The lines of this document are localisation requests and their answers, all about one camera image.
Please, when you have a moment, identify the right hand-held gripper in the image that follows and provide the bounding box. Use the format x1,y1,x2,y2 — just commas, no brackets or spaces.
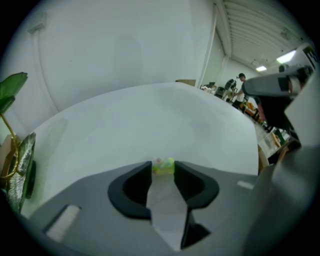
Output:
242,42,319,148

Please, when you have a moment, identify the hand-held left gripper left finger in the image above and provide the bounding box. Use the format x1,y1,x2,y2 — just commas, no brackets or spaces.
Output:
21,161,176,256

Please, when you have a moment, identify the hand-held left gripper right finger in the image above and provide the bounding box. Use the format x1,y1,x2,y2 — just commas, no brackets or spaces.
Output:
173,160,261,256

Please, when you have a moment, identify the small yellow-green toy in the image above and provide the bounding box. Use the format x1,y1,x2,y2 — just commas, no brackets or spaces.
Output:
151,157,175,176

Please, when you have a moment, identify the green tiered glass dish stand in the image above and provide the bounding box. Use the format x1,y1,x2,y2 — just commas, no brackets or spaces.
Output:
0,72,37,213

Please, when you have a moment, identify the white cable conduit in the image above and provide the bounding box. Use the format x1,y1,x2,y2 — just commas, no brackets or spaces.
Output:
36,32,60,113

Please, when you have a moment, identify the white wall switch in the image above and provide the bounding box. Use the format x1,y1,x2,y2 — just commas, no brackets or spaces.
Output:
27,11,48,35

